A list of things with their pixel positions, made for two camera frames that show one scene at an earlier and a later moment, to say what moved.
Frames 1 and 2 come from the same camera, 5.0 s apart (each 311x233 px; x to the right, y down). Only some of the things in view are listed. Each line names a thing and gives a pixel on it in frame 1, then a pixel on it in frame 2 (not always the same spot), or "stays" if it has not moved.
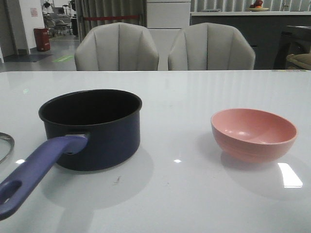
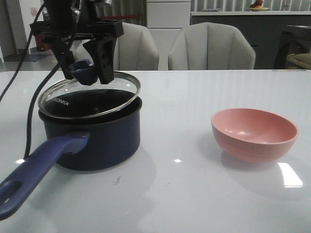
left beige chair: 117,46 stays
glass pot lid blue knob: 7,145 → 84,95
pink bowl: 252,136 stays
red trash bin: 43,39 stays
